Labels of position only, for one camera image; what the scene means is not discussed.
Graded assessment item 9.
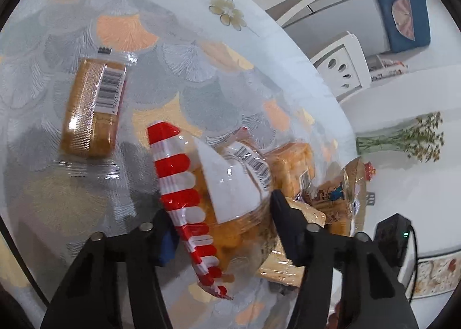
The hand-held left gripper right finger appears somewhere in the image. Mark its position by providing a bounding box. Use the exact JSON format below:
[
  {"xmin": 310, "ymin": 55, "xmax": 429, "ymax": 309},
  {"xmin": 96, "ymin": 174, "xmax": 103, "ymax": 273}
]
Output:
[{"xmin": 270, "ymin": 190, "xmax": 420, "ymax": 329}]

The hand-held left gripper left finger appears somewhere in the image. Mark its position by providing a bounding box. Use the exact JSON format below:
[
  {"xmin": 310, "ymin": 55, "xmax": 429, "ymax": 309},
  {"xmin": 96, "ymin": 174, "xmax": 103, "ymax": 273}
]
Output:
[{"xmin": 39, "ymin": 210, "xmax": 181, "ymax": 329}]

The large wafer packet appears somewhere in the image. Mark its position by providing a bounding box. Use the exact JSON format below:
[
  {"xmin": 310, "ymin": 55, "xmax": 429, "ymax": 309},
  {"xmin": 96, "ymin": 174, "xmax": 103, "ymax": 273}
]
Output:
[{"xmin": 257, "ymin": 197, "xmax": 326, "ymax": 288}]

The clear rice cracker bag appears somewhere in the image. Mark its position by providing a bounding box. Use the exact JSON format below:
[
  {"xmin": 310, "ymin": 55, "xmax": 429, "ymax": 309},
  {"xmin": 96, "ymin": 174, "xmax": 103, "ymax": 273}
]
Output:
[{"xmin": 264, "ymin": 142, "xmax": 315, "ymax": 203}]

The cartoon print snack packet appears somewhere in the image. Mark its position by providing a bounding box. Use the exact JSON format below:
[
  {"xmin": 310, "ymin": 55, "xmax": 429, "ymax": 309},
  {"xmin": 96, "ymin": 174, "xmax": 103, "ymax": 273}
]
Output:
[{"xmin": 310, "ymin": 158, "xmax": 368, "ymax": 238}]

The red striped cracker bag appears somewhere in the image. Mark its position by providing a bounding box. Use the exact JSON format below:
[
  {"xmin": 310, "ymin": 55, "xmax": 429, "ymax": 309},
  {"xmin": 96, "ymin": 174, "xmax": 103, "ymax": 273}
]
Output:
[{"xmin": 146, "ymin": 121, "xmax": 285, "ymax": 301}]

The small wafer packet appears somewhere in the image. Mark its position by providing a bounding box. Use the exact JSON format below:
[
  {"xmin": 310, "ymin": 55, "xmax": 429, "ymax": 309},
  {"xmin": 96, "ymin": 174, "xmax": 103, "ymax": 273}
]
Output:
[{"xmin": 54, "ymin": 46, "xmax": 139, "ymax": 180}]

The black power adapter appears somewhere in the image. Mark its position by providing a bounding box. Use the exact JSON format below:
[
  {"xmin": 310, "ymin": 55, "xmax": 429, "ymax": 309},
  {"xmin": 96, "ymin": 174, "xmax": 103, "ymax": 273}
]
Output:
[{"xmin": 374, "ymin": 213, "xmax": 413, "ymax": 268}]

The colourful printed paper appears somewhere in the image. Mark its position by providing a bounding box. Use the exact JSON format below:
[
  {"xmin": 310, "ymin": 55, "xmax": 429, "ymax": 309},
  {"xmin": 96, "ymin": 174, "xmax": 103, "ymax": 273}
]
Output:
[{"xmin": 367, "ymin": 55, "xmax": 409, "ymax": 81}]

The white refrigerator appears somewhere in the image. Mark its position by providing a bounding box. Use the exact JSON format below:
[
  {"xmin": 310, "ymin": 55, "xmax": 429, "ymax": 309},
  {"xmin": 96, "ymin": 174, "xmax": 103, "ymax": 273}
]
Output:
[{"xmin": 279, "ymin": 0, "xmax": 431, "ymax": 63}]

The blue cloth cover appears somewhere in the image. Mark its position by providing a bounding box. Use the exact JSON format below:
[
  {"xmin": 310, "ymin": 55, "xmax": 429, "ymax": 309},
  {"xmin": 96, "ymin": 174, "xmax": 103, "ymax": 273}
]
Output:
[{"xmin": 373, "ymin": 0, "xmax": 432, "ymax": 54}]

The black cable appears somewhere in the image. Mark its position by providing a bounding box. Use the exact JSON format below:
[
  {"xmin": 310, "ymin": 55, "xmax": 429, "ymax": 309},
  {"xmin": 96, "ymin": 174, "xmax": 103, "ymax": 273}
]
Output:
[{"xmin": 405, "ymin": 221, "xmax": 420, "ymax": 301}]

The plant wall decal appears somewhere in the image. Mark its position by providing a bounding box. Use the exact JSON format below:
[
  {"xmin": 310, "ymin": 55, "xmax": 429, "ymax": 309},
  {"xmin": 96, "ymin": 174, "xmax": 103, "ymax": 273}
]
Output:
[{"xmin": 356, "ymin": 112, "xmax": 443, "ymax": 163}]

